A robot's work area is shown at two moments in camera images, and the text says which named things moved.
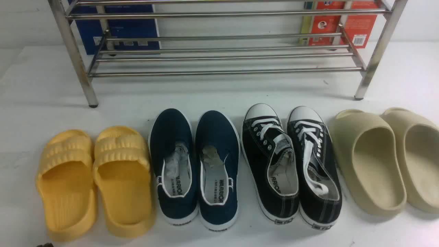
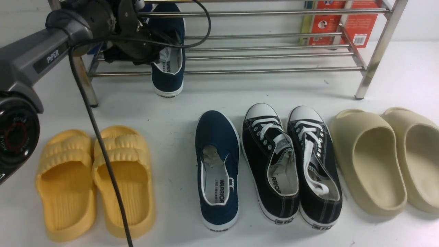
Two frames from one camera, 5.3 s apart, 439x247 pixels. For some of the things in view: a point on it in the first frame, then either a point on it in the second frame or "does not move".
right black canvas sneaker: (318, 168) does not move
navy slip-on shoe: (217, 151) does not move
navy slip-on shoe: (173, 147) -> (167, 22)
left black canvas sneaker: (271, 160) does not move
